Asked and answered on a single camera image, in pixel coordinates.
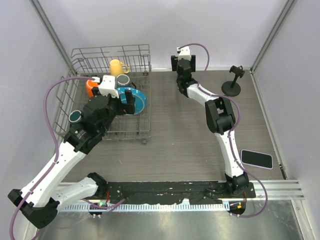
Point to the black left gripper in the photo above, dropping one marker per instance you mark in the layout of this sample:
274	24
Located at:
124	108

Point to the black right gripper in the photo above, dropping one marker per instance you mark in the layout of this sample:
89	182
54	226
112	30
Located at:
174	60

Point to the black round-base phone holder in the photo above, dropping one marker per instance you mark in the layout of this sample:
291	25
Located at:
232	88

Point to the purple-cased phone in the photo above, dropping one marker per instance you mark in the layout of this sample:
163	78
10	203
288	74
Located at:
256	159

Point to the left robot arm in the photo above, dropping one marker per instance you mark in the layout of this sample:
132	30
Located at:
40	201

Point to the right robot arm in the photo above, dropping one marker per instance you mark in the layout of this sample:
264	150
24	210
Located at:
220	120

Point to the blue plate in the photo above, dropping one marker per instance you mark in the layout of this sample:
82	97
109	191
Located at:
140	99

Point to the dark grey mug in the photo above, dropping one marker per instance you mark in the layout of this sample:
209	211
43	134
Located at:
124	80

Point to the yellow mug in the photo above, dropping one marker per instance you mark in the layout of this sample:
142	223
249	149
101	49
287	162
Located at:
116	68

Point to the orange mug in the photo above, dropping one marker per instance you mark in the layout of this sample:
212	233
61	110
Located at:
92	87

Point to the dark teal mug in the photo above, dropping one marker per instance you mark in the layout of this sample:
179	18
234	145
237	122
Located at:
75	117

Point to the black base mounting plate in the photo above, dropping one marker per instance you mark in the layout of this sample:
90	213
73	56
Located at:
171	192

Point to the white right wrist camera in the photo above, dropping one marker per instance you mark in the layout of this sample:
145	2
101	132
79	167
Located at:
184	53

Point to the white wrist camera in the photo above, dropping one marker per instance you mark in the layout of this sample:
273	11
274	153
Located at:
106	86
184	53

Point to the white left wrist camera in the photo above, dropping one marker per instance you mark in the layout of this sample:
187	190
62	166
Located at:
106	86

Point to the grey wire dish rack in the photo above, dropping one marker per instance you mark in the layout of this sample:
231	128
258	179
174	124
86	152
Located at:
95	62

